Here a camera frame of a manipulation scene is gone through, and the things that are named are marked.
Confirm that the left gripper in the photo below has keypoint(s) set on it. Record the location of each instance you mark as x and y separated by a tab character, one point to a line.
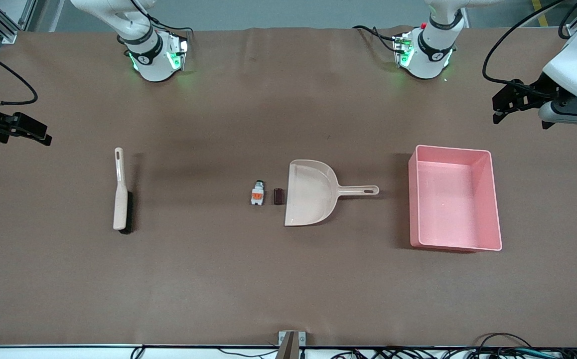
534	93

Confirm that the beige hand brush black bristles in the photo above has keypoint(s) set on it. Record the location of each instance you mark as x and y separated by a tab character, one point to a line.
120	204

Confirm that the beige plastic dustpan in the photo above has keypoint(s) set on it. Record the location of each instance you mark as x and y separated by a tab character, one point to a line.
308	194

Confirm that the white orange electronic component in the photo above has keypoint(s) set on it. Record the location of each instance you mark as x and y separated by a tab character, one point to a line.
257	198

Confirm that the dark brown electronic component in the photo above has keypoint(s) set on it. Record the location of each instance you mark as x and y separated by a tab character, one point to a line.
279	196

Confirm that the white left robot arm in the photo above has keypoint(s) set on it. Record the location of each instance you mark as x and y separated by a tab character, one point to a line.
430	60

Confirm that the pink plastic bin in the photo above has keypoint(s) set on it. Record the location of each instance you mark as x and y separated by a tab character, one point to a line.
453	209

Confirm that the metal base connector plate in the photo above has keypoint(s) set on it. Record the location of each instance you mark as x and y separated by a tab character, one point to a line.
400	50
181	50

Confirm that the brown table cover mat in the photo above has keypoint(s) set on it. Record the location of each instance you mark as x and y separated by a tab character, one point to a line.
288	279

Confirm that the metal table edge bracket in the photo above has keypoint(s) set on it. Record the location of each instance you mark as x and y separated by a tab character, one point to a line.
302	339

